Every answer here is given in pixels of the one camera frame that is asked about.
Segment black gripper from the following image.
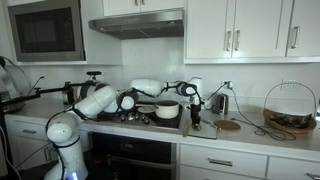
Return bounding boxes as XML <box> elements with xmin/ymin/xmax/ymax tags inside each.
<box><xmin>190</xmin><ymin>103</ymin><xmax>202</xmax><ymax>131</ymax></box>

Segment steel kitchen knife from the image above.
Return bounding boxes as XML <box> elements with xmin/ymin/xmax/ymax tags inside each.
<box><xmin>200</xmin><ymin>118</ymin><xmax>218</xmax><ymax>130</ymax></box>

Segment wooden spatula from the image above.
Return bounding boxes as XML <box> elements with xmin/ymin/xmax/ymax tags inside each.
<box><xmin>182</xmin><ymin>119</ymin><xmax>192</xmax><ymax>138</ymax></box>

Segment dark grey electric kettle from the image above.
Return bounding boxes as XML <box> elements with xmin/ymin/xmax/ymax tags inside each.
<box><xmin>211</xmin><ymin>93</ymin><xmax>230</xmax><ymax>116</ymax></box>

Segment black and steel cooktop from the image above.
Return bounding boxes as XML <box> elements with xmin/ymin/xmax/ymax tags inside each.
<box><xmin>95</xmin><ymin>103</ymin><xmax>185</xmax><ymax>131</ymax></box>

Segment round cork trivet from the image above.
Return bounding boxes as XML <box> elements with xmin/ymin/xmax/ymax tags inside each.
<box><xmin>213</xmin><ymin>119</ymin><xmax>242</xmax><ymax>132</ymax></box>

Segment wide white drawer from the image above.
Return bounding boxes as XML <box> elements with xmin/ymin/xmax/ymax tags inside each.
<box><xmin>179</xmin><ymin>143</ymin><xmax>269</xmax><ymax>180</ymax></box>

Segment black built-in oven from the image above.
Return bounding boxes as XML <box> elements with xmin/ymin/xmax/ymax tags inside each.
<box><xmin>89</xmin><ymin>132</ymin><xmax>178</xmax><ymax>180</ymax></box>

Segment white cabinet door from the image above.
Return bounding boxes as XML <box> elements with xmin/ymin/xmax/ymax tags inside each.
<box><xmin>287</xmin><ymin>0</ymin><xmax>320</xmax><ymax>58</ymax></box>
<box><xmin>185</xmin><ymin>0</ymin><xmax>236</xmax><ymax>60</ymax></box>
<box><xmin>139</xmin><ymin>0</ymin><xmax>185</xmax><ymax>13</ymax></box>
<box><xmin>103</xmin><ymin>0</ymin><xmax>141</xmax><ymax>17</ymax></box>
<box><xmin>233</xmin><ymin>0</ymin><xmax>287</xmax><ymax>59</ymax></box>

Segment dark contents of basket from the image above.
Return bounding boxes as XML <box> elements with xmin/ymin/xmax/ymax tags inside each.
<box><xmin>271</xmin><ymin>113</ymin><xmax>314</xmax><ymax>130</ymax></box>

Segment steel range hood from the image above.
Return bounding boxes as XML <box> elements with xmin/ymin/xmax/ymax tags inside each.
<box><xmin>88</xmin><ymin>8</ymin><xmax>185</xmax><ymax>41</ymax></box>

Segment built-in steel microwave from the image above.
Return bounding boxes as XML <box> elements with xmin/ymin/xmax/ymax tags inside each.
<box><xmin>7</xmin><ymin>0</ymin><xmax>85</xmax><ymax>63</ymax></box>

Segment clear domed countertop appliance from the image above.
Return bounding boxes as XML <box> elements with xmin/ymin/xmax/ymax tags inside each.
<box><xmin>0</xmin><ymin>55</ymin><xmax>33</xmax><ymax>114</ymax></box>

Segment white long-handled saucepan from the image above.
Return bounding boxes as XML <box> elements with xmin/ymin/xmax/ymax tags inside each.
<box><xmin>143</xmin><ymin>99</ymin><xmax>181</xmax><ymax>120</ymax></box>

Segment black kettle power cable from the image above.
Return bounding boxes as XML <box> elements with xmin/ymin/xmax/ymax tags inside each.
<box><xmin>203</xmin><ymin>83</ymin><xmax>229</xmax><ymax>112</ymax></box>

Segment white wall outlet with plugs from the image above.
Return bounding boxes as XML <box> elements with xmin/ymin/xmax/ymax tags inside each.
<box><xmin>223</xmin><ymin>79</ymin><xmax>234</xmax><ymax>90</ymax></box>

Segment long black power cable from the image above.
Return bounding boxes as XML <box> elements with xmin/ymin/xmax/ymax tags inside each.
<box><xmin>229</xmin><ymin>86</ymin><xmax>298</xmax><ymax>142</ymax></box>

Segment wooden basket with wire handle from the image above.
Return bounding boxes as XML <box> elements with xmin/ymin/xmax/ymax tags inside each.
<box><xmin>262</xmin><ymin>82</ymin><xmax>318</xmax><ymax>135</ymax></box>

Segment metal cabinet door handle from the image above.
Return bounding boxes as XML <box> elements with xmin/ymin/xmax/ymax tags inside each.
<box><xmin>234</xmin><ymin>29</ymin><xmax>242</xmax><ymax>52</ymax></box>
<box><xmin>291</xmin><ymin>25</ymin><xmax>302</xmax><ymax>50</ymax></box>
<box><xmin>225</xmin><ymin>30</ymin><xmax>233</xmax><ymax>52</ymax></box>

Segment black camera on pole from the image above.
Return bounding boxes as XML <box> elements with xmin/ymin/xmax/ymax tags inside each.
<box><xmin>86</xmin><ymin>70</ymin><xmax>103</xmax><ymax>83</ymax></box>

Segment black cable along robot arm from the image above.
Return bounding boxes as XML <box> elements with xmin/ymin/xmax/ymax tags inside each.
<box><xmin>44</xmin><ymin>81</ymin><xmax>203</xmax><ymax>180</ymax></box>

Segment thin white cable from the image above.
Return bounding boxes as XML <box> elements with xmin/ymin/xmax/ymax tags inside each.
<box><xmin>0</xmin><ymin>126</ymin><xmax>22</xmax><ymax>180</ymax></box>

